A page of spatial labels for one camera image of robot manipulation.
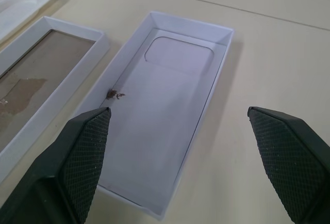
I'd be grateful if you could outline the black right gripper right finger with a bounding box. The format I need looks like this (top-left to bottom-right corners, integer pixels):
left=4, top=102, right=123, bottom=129
left=247, top=106, right=330, bottom=224

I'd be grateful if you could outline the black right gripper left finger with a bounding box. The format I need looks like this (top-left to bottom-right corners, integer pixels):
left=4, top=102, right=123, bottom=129
left=0, top=107, right=112, bottom=224

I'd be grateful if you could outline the white box lid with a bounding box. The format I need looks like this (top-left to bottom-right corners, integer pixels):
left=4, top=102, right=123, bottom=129
left=0, top=15, right=110, bottom=184

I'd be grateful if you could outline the white phone box base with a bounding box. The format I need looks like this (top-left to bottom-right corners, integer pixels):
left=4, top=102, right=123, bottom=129
left=71, top=11, right=236, bottom=207

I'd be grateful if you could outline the white plastic tray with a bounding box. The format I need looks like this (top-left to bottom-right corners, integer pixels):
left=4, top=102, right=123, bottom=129
left=0, top=0, right=57, bottom=44

